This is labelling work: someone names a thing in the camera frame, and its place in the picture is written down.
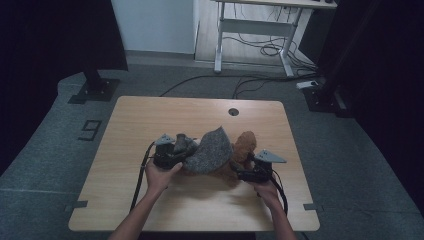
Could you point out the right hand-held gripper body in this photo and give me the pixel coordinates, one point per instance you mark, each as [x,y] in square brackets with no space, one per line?
[260,173]

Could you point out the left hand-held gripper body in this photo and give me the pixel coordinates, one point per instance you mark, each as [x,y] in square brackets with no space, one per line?
[165,155]

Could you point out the brown teddy bear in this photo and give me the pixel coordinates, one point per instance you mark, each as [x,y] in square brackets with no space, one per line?
[245,146]

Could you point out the grey knitted cloth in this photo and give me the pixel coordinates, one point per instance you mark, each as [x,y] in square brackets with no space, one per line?
[211,153]

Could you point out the person's right hand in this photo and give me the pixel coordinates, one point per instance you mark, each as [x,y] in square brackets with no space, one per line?
[270,195]

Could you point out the person's left hand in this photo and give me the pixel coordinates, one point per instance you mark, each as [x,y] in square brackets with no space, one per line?
[160,180]

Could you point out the grey tape strip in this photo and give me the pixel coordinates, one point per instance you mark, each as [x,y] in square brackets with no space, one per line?
[313,206]
[76,205]

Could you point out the white power strip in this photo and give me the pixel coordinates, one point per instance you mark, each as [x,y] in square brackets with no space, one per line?
[307,84]

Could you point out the dark curtain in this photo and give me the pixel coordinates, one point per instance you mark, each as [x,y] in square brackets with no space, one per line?
[50,50]
[390,66]

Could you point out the black stand base plate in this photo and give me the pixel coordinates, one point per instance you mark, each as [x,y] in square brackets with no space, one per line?
[96,89]
[320,100]

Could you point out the white metal desk frame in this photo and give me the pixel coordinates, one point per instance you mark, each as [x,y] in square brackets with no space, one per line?
[256,27]

